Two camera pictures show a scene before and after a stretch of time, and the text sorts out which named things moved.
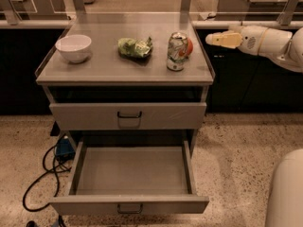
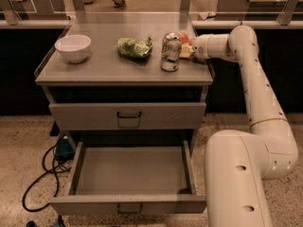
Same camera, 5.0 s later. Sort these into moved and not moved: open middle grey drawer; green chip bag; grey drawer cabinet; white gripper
Moved: white gripper
Not moved: grey drawer cabinet; green chip bag; open middle grey drawer
